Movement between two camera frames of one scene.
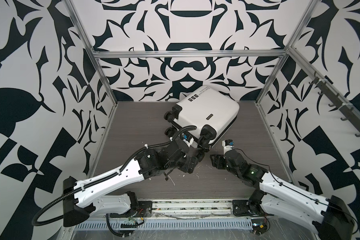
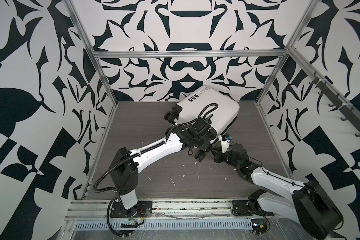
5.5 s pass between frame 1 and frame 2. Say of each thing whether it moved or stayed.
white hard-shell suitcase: stayed
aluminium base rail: stayed
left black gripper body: moved
